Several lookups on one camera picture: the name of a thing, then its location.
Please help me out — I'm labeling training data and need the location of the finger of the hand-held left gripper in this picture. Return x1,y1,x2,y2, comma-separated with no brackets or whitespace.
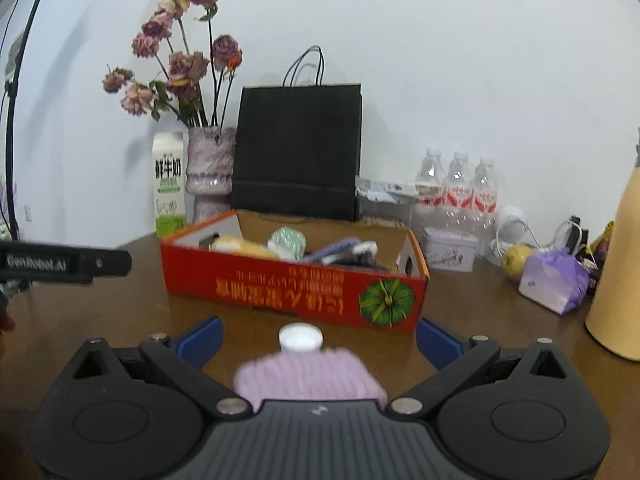
80,250,134,277

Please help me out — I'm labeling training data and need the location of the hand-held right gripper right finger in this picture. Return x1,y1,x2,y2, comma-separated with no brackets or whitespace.
387,316,571,417

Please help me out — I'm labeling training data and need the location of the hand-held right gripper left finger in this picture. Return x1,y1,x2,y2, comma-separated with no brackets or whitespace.
72,316,252,417

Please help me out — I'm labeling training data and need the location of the red cardboard box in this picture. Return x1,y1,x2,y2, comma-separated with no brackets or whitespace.
160,209,431,334

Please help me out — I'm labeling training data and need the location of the yellow white plush toy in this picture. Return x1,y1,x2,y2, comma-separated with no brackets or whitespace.
209,235,281,261

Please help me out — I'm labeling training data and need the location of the purple knit hot water bottle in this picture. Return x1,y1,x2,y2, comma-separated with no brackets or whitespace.
234,323,388,408

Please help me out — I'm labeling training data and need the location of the iridescent plastic bag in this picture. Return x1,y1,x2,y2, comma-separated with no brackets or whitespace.
267,226,307,262

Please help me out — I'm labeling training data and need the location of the purple drawstring pouch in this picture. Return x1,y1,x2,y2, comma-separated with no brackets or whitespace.
300,240,358,263

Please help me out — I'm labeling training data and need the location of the white green milk carton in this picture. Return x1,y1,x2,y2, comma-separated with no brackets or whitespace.
151,131,188,239

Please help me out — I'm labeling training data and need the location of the white patterned tin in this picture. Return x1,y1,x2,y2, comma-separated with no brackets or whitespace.
421,226,479,273

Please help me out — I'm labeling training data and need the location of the black light stand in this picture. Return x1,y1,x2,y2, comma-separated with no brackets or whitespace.
0,0,63,243

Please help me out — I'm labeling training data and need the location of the purple tissue pack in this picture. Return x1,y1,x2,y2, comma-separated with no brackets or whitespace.
517,249,591,316

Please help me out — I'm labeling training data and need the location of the purple ceramic vase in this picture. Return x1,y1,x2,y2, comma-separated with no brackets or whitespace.
186,126,237,226

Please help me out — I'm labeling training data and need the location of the small white fan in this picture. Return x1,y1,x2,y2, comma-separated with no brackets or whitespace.
492,205,531,261

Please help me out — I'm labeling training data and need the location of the clear jar of seeds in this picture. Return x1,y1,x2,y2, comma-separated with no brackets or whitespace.
357,195,416,226

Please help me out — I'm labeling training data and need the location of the flat white carton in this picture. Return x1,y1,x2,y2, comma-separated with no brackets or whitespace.
356,178,418,198

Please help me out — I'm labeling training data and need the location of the clear water bottle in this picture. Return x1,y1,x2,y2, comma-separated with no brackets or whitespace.
444,151,475,233
414,147,447,231
470,156,501,256

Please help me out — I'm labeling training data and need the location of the yellow thermos jug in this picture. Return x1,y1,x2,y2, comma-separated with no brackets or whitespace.
585,127,640,361

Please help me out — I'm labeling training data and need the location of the colourful snack packet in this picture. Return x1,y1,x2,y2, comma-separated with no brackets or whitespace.
590,221,617,273

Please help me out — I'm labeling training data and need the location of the dried pink rose bouquet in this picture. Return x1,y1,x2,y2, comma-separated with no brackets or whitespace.
102,0,244,128

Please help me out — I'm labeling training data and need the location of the black paper bag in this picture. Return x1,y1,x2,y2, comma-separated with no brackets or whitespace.
231,46,363,222

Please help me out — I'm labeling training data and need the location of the white charger cable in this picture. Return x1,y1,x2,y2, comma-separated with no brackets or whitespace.
520,220,588,256

